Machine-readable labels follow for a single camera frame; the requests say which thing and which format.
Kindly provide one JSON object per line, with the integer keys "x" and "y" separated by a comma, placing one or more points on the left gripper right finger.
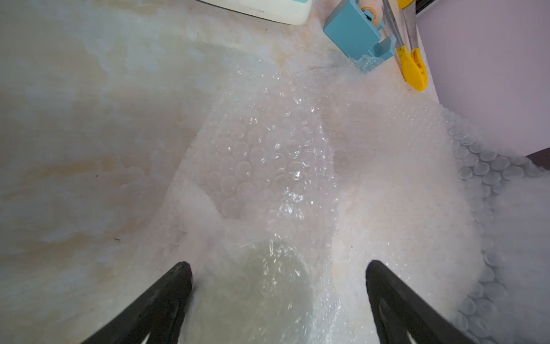
{"x": 401, "y": 315}

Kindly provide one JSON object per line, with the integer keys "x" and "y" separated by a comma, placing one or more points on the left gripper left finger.
{"x": 156, "y": 316}

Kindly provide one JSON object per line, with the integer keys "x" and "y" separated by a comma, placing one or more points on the white ceramic mug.
{"x": 261, "y": 295}

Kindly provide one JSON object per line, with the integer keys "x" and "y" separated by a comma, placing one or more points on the clear bubble wrap sheet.
{"x": 347, "y": 168}

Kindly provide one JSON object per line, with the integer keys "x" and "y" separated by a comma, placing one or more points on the teal tape dispenser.
{"x": 356, "y": 28}

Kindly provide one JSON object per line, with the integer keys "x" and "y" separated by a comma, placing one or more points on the yellow metal kitchen tongs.
{"x": 413, "y": 67}

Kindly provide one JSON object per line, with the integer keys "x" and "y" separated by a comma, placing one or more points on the mint green toaster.
{"x": 292, "y": 12}

